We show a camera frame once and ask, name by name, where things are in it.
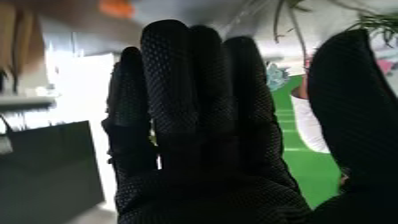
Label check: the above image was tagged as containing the green sprig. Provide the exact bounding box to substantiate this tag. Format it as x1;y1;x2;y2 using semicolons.
271;0;315;66
343;12;398;46

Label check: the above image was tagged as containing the person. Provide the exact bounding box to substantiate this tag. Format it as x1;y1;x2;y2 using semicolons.
288;74;335;154

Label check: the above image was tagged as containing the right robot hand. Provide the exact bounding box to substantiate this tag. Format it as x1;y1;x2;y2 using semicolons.
102;19;398;224

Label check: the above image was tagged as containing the light blue flower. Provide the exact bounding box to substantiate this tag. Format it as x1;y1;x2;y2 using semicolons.
265;62;292;93

